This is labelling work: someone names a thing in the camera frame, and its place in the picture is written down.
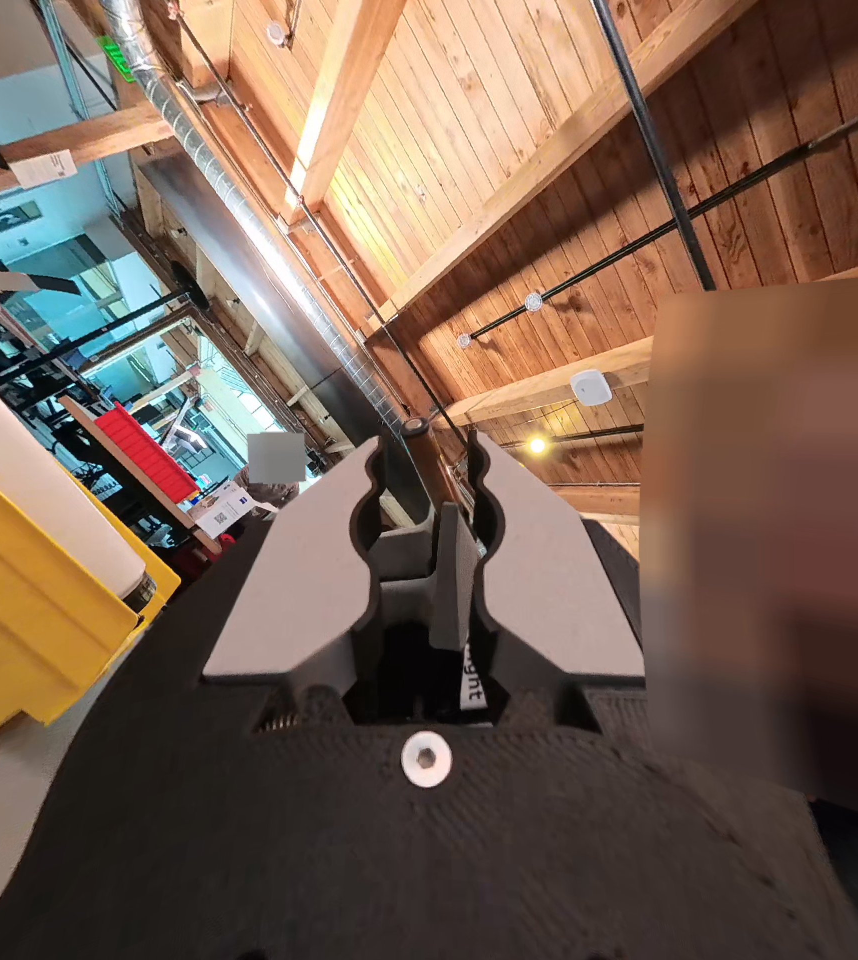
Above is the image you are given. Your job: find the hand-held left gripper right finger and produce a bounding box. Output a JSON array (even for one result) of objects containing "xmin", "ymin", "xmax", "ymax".
[{"xmin": 464, "ymin": 432, "xmax": 647, "ymax": 706}]

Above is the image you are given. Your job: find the yellow plastic bin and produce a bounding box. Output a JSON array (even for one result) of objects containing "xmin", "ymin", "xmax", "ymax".
[{"xmin": 0, "ymin": 443, "xmax": 184, "ymax": 739}]

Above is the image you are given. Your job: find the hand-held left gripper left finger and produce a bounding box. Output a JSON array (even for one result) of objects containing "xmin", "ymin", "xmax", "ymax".
[{"xmin": 201, "ymin": 435, "xmax": 388, "ymax": 706}]

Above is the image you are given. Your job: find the green exit sign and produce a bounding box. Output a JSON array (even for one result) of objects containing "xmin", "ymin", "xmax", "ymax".
[{"xmin": 99, "ymin": 33, "xmax": 139, "ymax": 85}]

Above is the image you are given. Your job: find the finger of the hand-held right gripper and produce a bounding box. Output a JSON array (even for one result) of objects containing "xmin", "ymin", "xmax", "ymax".
[
  {"xmin": 365, "ymin": 525, "xmax": 439, "ymax": 583},
  {"xmin": 426, "ymin": 503, "xmax": 479, "ymax": 655}
]

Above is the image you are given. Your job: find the silver ceiling duct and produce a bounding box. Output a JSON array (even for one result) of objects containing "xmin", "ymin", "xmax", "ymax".
[{"xmin": 96, "ymin": 0, "xmax": 418, "ymax": 439}]

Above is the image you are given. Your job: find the red plastic bin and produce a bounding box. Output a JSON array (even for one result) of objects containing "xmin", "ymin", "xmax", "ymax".
[{"xmin": 92, "ymin": 402, "xmax": 202, "ymax": 505}]

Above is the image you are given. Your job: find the white roll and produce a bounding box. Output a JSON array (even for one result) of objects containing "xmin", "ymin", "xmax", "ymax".
[{"xmin": 0, "ymin": 366, "xmax": 154, "ymax": 610}]

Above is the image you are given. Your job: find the long wooden desk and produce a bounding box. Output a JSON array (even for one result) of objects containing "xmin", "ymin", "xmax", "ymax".
[{"xmin": 59, "ymin": 393, "xmax": 232, "ymax": 559}]

